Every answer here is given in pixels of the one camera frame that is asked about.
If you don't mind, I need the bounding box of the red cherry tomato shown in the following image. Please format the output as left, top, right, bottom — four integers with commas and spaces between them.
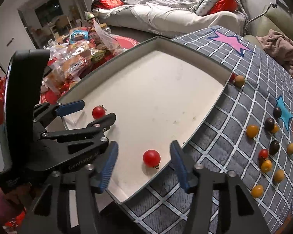
143, 150, 161, 169
92, 105, 106, 119

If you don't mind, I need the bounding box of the orange yellow tomato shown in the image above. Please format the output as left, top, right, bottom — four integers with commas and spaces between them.
246, 124, 259, 138

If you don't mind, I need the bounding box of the brown kiwi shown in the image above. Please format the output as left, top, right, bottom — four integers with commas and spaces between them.
287, 143, 293, 155
234, 75, 245, 88
273, 170, 285, 183

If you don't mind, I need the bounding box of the dark plum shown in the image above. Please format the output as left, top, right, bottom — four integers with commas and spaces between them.
268, 140, 280, 155
272, 106, 282, 119
264, 117, 275, 132

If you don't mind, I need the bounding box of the bagged bread snacks pile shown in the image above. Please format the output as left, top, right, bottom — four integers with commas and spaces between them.
41, 18, 126, 97

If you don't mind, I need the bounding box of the shallow white tray box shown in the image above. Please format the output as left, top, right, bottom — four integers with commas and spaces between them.
59, 36, 232, 203

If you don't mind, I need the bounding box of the grey checked tablecloth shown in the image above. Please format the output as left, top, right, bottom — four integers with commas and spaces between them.
119, 25, 293, 234

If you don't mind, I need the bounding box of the small yellow tomato beside plum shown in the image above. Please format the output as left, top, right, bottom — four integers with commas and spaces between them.
270, 124, 279, 135

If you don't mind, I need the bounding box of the brown kiwi by box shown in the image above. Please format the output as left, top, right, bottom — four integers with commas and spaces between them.
234, 75, 245, 88

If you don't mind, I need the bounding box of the red tomato behind box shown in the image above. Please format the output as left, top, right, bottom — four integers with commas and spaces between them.
229, 73, 237, 83

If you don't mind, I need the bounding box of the red gift bag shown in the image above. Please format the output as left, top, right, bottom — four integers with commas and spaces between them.
91, 0, 125, 10

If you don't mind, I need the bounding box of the white covered sofa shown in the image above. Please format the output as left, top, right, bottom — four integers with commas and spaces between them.
98, 0, 249, 37

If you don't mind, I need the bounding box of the pink brown blanket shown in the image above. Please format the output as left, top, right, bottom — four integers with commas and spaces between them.
256, 29, 293, 78

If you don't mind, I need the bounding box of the red cushion on sofa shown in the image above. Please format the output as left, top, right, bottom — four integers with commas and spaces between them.
208, 0, 238, 15

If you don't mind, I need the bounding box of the green armchair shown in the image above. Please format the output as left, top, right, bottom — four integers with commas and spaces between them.
243, 3, 293, 41

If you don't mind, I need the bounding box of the grey flexible hose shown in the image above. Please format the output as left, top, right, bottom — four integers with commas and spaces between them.
244, 2, 279, 36

